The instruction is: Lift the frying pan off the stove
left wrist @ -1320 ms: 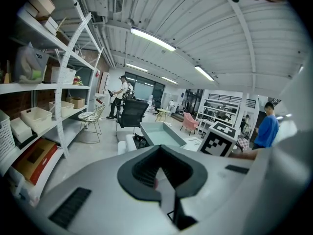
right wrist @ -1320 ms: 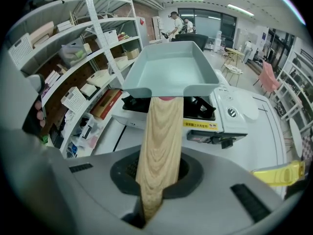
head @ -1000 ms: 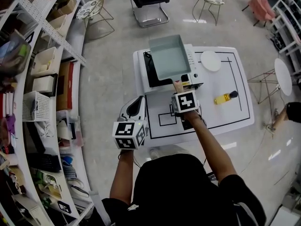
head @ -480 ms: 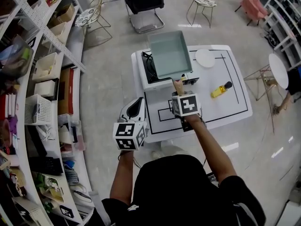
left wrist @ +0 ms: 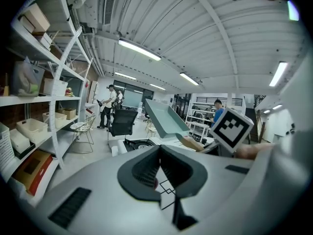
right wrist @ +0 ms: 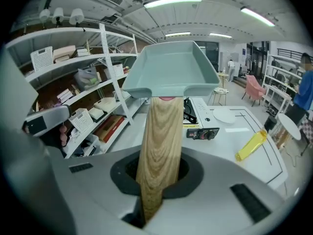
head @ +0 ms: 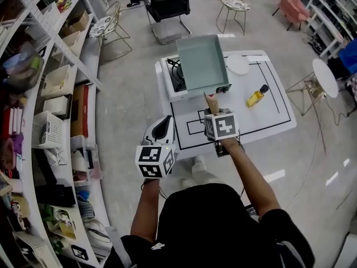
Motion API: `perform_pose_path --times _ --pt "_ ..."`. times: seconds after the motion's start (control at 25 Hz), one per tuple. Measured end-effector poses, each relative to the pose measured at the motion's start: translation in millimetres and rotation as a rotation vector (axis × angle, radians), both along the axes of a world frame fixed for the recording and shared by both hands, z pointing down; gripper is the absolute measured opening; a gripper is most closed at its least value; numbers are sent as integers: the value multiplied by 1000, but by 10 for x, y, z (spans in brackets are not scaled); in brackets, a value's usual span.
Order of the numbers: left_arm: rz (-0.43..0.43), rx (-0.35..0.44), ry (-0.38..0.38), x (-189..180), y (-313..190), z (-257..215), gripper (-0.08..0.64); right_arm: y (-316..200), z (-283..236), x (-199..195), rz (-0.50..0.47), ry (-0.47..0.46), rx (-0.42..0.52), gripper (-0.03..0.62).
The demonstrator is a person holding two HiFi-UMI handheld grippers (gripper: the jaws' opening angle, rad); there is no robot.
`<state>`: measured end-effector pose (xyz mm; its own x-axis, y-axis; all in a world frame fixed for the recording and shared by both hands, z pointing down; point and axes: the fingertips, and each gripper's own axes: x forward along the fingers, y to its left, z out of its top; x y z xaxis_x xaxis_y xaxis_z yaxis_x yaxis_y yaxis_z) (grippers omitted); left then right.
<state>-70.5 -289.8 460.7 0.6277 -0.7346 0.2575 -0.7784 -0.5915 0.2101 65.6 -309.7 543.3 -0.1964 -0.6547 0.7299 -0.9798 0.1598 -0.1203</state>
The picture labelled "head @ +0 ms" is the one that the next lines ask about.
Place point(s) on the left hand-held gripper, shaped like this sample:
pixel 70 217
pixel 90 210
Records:
pixel 149 155

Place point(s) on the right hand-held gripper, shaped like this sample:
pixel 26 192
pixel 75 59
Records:
pixel 223 126

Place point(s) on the person's right forearm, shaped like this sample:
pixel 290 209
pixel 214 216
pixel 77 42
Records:
pixel 248 174

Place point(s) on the person's left forearm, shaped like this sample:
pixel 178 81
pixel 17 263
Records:
pixel 145 211

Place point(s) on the white table with black lines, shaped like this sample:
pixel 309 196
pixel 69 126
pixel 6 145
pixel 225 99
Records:
pixel 251 121

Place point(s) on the yellow oil bottle black cap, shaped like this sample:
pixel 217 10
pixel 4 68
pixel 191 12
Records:
pixel 255 99

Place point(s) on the person's white shoe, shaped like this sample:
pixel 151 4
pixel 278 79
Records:
pixel 187 183
pixel 199 165

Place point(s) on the white round plate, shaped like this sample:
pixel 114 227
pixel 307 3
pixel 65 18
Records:
pixel 237 64

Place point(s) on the clear plastic box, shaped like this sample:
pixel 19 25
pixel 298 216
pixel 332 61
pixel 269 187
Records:
pixel 86 158

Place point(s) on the red brown flat box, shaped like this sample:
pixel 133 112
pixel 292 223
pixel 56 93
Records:
pixel 79 110

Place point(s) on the curved white shelf unit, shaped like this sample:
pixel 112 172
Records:
pixel 89 60

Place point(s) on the person's black shirt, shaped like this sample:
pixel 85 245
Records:
pixel 209 227

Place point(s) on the blue grey knit cloth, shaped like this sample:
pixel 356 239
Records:
pixel 86 205

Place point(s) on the white round side table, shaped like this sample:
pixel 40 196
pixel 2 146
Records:
pixel 325 77

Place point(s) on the white lattice basket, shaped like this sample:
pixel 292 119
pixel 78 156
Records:
pixel 53 130

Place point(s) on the white sneakers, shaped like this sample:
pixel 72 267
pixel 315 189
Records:
pixel 55 157

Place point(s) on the large cream storage bin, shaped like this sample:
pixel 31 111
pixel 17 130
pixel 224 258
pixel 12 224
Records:
pixel 55 82

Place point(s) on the black plastic basket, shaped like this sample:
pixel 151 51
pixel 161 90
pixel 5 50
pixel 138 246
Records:
pixel 57 195

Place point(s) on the small cream storage bin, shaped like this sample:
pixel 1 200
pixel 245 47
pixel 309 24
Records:
pixel 72 42

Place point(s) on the pink armchair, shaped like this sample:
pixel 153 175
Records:
pixel 293 4

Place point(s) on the cardboard box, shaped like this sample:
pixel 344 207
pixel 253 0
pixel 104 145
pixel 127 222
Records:
pixel 78 22

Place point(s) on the cream bin with flowers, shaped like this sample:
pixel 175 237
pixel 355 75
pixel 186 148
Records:
pixel 65 229

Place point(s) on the white shelf unit dark items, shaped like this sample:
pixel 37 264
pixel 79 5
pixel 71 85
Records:
pixel 323 18

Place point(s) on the black white framed picture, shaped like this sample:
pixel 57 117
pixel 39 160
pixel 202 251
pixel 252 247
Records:
pixel 80 252

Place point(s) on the translucent bag of items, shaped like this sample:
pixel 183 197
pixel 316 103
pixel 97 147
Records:
pixel 25 71

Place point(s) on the colourful toy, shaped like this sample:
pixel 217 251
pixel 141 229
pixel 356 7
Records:
pixel 63 4

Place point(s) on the white perforated basket black tag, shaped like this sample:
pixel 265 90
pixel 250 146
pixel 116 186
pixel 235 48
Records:
pixel 39 250

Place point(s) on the white box in black frame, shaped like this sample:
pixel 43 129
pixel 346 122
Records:
pixel 55 106

